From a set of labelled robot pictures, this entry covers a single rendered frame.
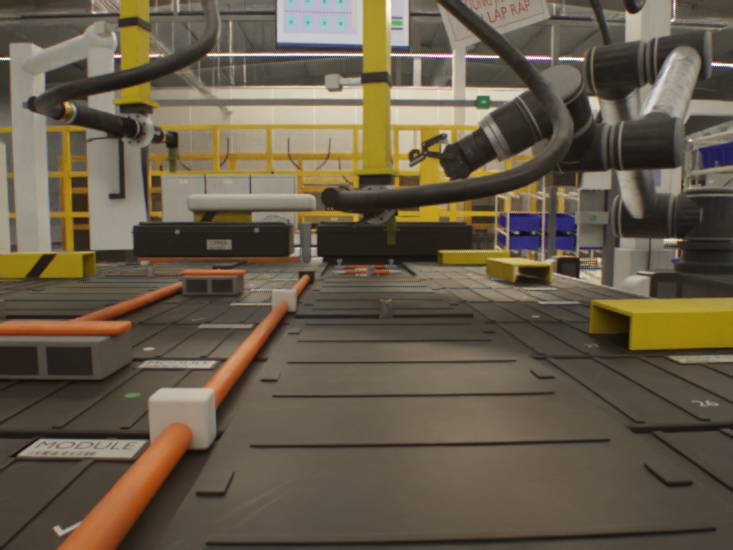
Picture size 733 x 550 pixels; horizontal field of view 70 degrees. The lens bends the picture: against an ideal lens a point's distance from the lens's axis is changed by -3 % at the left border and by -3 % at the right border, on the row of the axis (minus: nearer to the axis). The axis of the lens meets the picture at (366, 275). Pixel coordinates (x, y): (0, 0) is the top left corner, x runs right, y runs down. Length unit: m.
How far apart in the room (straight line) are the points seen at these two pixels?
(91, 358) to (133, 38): 1.22
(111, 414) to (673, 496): 0.26
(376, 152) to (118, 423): 0.93
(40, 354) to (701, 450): 0.37
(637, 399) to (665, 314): 0.14
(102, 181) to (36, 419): 3.52
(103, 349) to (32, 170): 4.58
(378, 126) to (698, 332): 0.82
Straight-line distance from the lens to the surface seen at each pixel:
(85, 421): 0.31
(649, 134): 1.27
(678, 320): 0.48
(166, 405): 0.25
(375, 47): 1.20
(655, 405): 0.34
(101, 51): 4.19
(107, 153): 3.83
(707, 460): 0.28
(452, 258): 1.32
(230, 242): 1.51
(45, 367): 0.39
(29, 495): 0.24
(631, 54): 1.97
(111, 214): 3.81
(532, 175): 0.76
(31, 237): 4.93
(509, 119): 1.18
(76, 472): 0.25
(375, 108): 1.17
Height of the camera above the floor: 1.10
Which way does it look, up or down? 5 degrees down
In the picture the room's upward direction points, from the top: straight up
